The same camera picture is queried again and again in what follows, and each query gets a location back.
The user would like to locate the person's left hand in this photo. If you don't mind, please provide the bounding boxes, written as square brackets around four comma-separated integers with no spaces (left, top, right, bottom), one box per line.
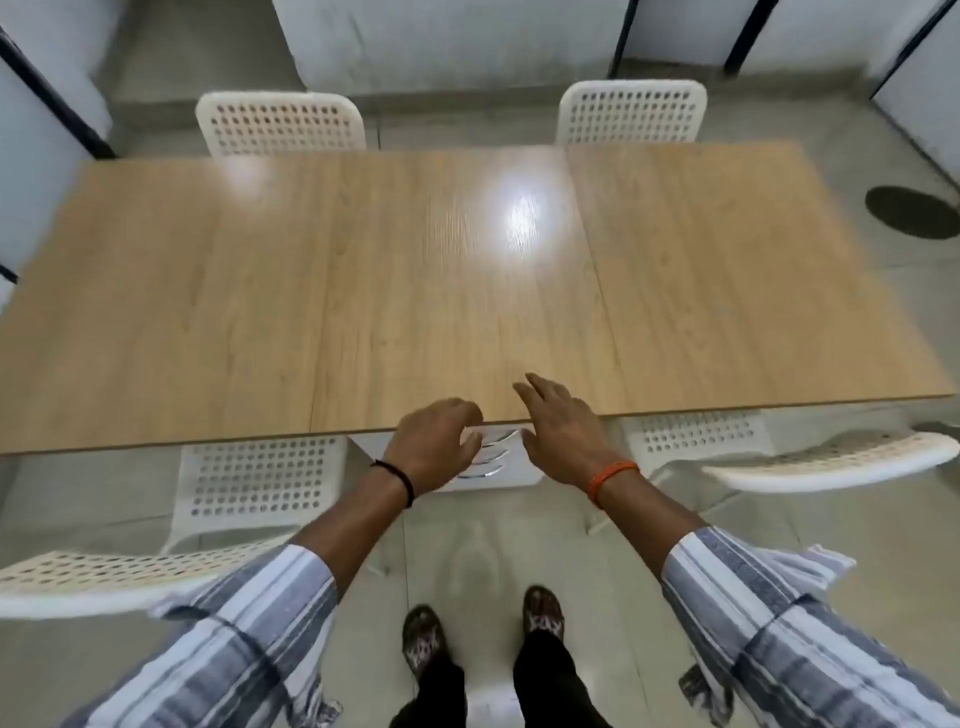
[380,397,486,498]

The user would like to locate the person's right hand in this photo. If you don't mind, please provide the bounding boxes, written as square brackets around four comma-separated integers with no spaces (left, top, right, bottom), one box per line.
[512,372,625,487]

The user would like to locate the person's left forearm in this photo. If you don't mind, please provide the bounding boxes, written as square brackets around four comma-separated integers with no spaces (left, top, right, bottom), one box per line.
[288,464,412,601]

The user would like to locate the person's right forearm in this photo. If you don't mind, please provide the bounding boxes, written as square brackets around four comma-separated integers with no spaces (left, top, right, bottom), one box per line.
[596,468,710,583]

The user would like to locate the black wrist thread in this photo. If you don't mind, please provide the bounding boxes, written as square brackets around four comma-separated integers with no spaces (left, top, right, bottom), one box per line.
[369,458,416,510]

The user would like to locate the orange wrist thread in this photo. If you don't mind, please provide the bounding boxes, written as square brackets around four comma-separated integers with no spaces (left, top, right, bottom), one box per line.
[587,460,641,510]

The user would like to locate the brown patterned sandal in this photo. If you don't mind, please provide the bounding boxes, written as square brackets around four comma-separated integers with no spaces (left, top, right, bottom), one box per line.
[522,584,565,643]
[401,605,451,676]

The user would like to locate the white perforated plastic chair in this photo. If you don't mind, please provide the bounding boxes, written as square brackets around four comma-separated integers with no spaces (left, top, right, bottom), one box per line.
[194,91,369,159]
[0,434,350,622]
[554,79,709,146]
[622,410,960,496]

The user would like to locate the black trousers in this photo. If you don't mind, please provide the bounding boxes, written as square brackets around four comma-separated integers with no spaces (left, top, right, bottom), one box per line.
[389,629,594,728]

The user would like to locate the light wooden table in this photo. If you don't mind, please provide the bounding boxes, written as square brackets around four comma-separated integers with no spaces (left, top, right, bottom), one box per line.
[0,138,958,457]

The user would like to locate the grey white striped shirt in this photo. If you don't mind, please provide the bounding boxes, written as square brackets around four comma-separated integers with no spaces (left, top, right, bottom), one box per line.
[67,524,960,728]

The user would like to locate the dark round floor cover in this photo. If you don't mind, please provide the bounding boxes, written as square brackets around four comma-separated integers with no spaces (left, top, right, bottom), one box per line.
[864,184,960,242]

